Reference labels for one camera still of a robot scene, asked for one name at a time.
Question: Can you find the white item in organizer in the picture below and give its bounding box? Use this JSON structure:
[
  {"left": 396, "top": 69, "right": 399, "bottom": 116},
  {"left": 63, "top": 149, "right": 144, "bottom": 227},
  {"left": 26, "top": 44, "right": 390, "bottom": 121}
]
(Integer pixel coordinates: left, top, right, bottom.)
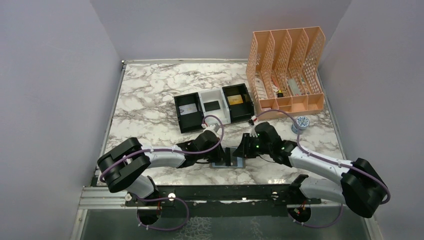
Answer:
[{"left": 254, "top": 77, "right": 268, "bottom": 100}]

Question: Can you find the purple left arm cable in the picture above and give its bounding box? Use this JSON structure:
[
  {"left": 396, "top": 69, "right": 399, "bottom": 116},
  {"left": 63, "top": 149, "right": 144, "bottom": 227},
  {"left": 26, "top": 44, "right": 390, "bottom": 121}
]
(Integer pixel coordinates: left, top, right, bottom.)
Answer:
[{"left": 99, "top": 114, "right": 225, "bottom": 232}]

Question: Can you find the peach file organizer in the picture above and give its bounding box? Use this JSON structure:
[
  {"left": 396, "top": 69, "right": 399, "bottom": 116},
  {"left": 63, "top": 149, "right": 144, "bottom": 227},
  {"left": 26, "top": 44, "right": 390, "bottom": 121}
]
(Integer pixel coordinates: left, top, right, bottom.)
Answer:
[{"left": 246, "top": 26, "right": 326, "bottom": 120}]

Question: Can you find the black yellow marker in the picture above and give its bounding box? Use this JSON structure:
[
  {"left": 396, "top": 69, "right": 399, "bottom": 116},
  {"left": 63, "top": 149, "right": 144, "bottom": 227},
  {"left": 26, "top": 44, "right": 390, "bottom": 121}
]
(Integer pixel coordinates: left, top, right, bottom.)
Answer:
[{"left": 276, "top": 89, "right": 284, "bottom": 98}]

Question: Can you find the black left bin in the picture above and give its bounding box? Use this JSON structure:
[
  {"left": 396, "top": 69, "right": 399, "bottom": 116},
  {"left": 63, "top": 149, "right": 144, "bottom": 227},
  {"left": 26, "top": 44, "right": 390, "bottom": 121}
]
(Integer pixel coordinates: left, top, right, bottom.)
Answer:
[{"left": 174, "top": 92, "right": 204, "bottom": 134}]

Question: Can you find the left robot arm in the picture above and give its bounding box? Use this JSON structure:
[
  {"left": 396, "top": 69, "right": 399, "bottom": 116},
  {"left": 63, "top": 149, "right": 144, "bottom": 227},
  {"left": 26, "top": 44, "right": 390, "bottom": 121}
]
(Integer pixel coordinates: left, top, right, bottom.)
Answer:
[{"left": 97, "top": 130, "right": 225, "bottom": 206}]

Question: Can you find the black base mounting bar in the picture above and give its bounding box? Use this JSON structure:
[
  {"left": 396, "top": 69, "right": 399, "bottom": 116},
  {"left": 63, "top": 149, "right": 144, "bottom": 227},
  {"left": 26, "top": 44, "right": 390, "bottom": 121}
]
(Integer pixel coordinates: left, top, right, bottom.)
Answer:
[{"left": 125, "top": 184, "right": 322, "bottom": 218}]

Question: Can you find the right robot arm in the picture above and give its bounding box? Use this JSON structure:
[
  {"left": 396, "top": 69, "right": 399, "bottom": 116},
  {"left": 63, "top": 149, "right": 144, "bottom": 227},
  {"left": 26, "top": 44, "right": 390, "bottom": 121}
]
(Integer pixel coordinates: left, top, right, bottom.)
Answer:
[{"left": 233, "top": 122, "right": 388, "bottom": 218}]

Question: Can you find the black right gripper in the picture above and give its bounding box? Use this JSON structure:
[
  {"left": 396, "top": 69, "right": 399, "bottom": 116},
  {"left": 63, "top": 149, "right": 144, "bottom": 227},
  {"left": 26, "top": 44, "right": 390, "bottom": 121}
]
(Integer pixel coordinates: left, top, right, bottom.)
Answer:
[{"left": 233, "top": 132, "right": 272, "bottom": 158}]

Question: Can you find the grey card holder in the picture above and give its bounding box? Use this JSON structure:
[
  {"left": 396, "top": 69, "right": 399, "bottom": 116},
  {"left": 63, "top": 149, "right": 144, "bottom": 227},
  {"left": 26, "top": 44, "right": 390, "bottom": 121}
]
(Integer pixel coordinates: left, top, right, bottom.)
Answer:
[{"left": 209, "top": 147, "right": 246, "bottom": 169}]

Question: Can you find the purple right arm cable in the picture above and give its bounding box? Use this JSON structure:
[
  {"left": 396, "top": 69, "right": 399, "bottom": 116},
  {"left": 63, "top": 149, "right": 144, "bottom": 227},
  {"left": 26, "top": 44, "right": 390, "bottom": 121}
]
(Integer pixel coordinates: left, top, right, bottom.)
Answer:
[{"left": 251, "top": 109, "right": 392, "bottom": 229}]

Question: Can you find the white middle bin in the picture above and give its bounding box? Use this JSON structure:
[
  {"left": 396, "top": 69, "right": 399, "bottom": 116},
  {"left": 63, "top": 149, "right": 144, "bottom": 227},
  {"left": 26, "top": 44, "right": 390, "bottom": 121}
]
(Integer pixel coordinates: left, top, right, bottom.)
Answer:
[{"left": 198, "top": 88, "right": 231, "bottom": 125}]

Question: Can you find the black card in white bin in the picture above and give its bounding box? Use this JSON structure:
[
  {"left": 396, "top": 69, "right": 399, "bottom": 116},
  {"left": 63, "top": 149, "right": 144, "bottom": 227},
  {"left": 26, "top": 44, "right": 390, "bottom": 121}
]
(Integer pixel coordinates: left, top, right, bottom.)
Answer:
[{"left": 203, "top": 100, "right": 221, "bottom": 112}]

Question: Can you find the black right bin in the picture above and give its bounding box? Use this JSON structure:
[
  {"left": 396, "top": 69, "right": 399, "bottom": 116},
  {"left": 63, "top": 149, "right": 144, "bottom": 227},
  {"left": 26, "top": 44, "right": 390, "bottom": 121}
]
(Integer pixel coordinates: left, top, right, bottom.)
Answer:
[{"left": 222, "top": 83, "right": 255, "bottom": 124}]

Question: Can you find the blue white tape roll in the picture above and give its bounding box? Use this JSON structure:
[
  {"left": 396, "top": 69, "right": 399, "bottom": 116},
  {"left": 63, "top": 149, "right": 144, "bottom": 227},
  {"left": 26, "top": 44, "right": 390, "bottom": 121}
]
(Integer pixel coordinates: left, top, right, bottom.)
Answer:
[{"left": 291, "top": 115, "right": 310, "bottom": 134}]

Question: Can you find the gold card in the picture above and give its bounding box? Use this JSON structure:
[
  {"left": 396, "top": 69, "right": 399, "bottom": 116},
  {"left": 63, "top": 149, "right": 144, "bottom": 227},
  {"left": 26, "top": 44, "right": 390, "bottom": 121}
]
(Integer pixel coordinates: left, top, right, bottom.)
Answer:
[{"left": 227, "top": 94, "right": 244, "bottom": 106}]

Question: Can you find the black bin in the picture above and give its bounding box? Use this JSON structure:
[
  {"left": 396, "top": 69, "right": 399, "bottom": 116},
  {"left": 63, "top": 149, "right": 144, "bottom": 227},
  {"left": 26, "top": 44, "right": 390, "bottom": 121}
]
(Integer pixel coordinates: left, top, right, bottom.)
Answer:
[
  {"left": 174, "top": 92, "right": 204, "bottom": 134},
  {"left": 222, "top": 83, "right": 255, "bottom": 124}
]

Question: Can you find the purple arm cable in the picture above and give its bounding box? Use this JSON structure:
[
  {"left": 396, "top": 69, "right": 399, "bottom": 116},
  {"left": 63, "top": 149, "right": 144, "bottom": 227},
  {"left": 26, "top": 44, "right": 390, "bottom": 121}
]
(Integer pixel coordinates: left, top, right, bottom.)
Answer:
[
  {"left": 251, "top": 109, "right": 392, "bottom": 229},
  {"left": 99, "top": 114, "right": 225, "bottom": 232}
]

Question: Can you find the grey item in organizer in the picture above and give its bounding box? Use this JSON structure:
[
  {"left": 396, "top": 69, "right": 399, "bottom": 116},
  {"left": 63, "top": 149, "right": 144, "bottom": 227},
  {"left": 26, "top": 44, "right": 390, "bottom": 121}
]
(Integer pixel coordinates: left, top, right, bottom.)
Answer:
[{"left": 287, "top": 78, "right": 302, "bottom": 96}]

